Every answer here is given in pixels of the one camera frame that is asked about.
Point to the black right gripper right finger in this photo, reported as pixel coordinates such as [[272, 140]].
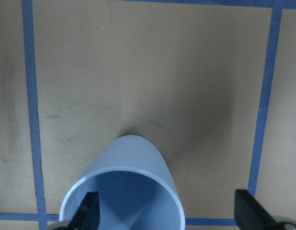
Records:
[[250, 215]]

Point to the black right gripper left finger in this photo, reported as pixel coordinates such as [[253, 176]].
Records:
[[87, 216]]

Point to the blue cup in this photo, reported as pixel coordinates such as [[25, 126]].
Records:
[[135, 187]]

